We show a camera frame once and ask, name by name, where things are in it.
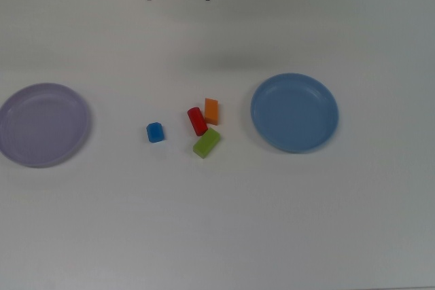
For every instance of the green block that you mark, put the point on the green block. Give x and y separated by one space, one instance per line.
206 143

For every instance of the blue block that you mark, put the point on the blue block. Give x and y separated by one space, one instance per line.
155 132

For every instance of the red block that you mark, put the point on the red block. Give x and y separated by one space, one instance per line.
197 122

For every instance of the purple plate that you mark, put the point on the purple plate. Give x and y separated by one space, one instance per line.
40 125

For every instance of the blue plate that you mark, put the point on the blue plate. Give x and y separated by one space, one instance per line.
292 113

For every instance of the orange block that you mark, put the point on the orange block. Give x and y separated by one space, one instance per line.
211 110

